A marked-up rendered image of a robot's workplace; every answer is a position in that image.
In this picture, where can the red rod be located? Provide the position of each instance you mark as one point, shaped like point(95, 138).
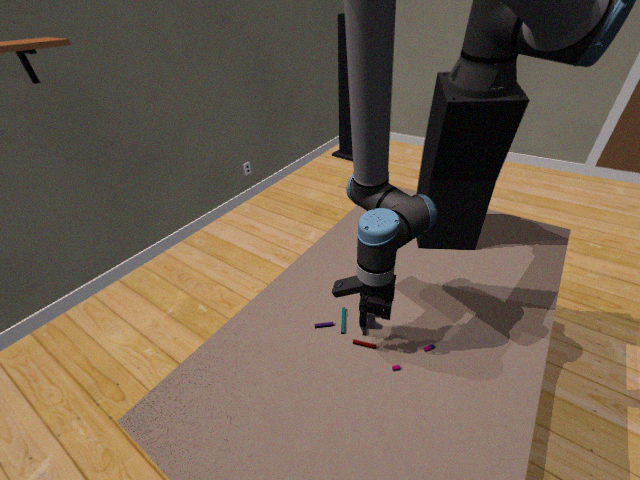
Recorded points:
point(364, 344)

